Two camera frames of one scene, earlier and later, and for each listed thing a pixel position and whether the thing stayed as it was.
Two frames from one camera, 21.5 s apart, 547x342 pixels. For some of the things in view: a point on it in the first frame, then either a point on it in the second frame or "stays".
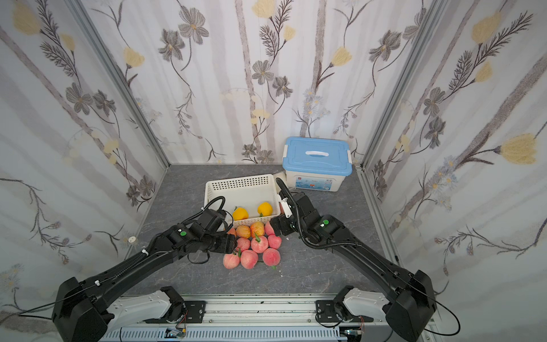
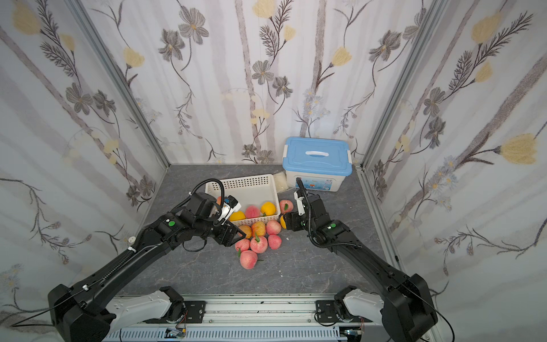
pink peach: x=271 y=257 -> x=252 y=211
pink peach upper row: x=268 y=229 stays
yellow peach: x=265 y=208 stays
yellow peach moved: x=240 y=214 stays
